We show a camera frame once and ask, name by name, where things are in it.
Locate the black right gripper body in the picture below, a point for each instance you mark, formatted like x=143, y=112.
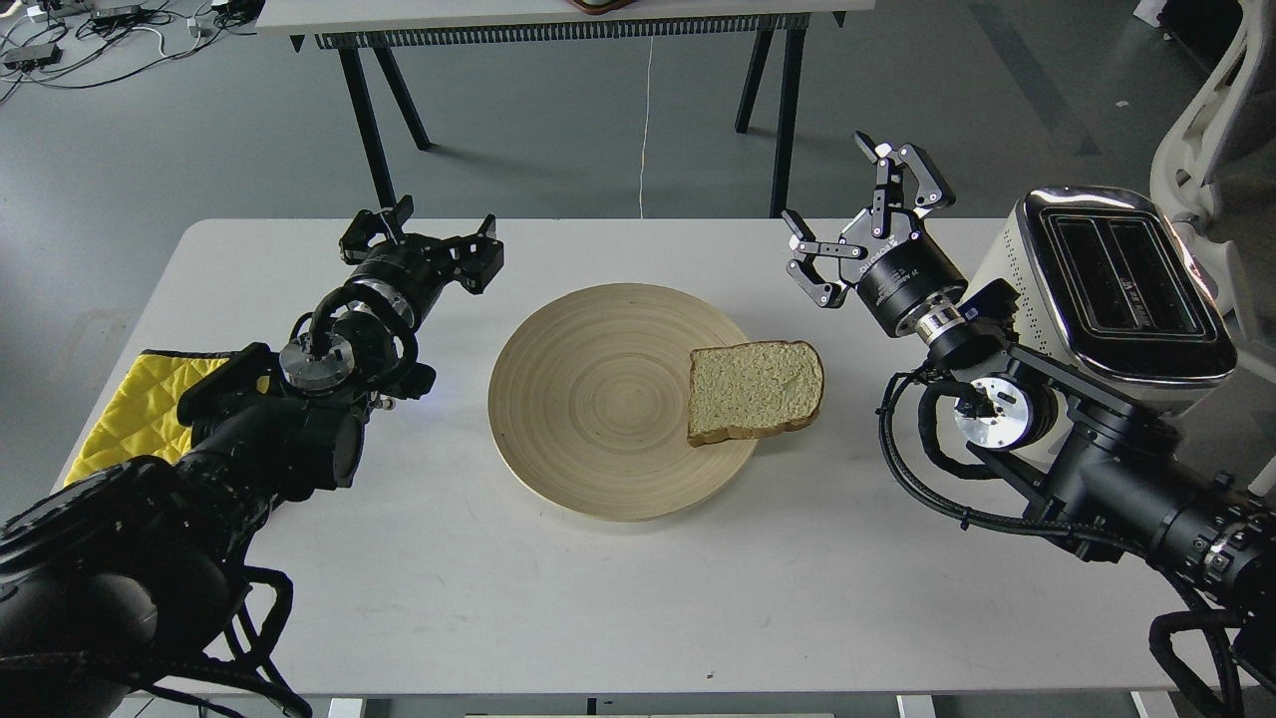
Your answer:
x=902, y=272

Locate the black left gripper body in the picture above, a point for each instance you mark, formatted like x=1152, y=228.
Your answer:
x=412, y=274

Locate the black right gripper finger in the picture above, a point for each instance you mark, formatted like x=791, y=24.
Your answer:
x=907, y=187
x=828, y=293

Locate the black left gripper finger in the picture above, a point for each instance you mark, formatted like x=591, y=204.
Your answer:
x=474, y=260
x=357, y=242

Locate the slice of white bread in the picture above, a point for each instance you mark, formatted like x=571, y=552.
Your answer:
x=754, y=390

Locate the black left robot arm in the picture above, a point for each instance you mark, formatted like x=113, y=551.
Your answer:
x=138, y=573

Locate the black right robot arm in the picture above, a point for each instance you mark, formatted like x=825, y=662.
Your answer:
x=1041, y=408

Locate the cream and chrome toaster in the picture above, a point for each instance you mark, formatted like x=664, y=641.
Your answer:
x=1104, y=285

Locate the round wooden plate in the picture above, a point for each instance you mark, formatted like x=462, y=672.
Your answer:
x=588, y=402

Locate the white background table black legs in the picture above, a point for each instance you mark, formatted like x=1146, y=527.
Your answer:
x=350, y=27

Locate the yellow quilted cloth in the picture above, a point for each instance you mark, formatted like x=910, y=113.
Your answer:
x=141, y=417

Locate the white office chair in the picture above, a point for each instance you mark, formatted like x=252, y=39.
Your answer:
x=1212, y=176

